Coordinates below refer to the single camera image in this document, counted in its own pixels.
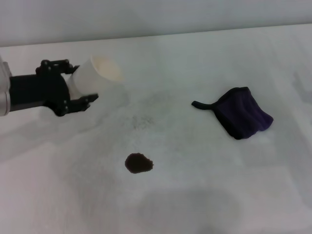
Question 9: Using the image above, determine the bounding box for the purple rag with black trim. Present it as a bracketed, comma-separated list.
[191, 86, 274, 140]

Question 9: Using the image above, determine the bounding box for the white paper cup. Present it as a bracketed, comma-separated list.
[68, 55, 124, 96]

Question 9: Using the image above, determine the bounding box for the black water stain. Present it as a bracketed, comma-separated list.
[124, 153, 155, 175]

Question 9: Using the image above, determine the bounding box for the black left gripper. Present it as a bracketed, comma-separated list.
[9, 58, 99, 117]

